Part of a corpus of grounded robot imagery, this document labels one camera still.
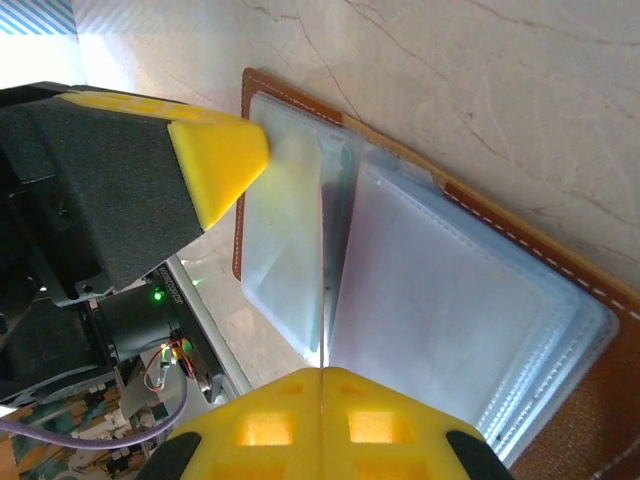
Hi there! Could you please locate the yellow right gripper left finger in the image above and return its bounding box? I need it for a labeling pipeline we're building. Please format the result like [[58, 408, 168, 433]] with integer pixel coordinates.
[[144, 367, 324, 480]]

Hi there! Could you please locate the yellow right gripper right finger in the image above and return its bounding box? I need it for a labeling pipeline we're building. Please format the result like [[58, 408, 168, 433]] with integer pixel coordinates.
[[322, 367, 511, 480]]

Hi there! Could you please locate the aluminium frame cross rail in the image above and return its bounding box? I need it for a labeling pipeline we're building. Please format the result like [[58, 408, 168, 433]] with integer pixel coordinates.
[[164, 254, 254, 401]]

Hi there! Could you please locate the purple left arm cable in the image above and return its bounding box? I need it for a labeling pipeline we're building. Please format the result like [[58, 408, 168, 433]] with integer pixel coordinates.
[[0, 379, 190, 447]]

